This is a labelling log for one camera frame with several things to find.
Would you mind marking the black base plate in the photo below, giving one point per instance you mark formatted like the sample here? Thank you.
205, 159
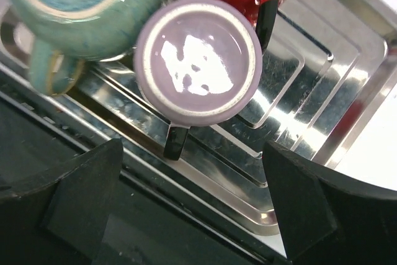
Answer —
146, 224

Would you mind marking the teal glazed mug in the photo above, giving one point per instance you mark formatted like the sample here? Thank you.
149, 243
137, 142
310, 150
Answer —
70, 32

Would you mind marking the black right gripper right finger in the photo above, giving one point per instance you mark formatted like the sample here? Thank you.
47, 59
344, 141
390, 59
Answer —
326, 217

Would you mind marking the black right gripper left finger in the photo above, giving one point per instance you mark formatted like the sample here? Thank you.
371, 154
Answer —
59, 215

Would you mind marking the lilac mug black handle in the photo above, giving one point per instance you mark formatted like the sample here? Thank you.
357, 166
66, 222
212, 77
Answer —
199, 63

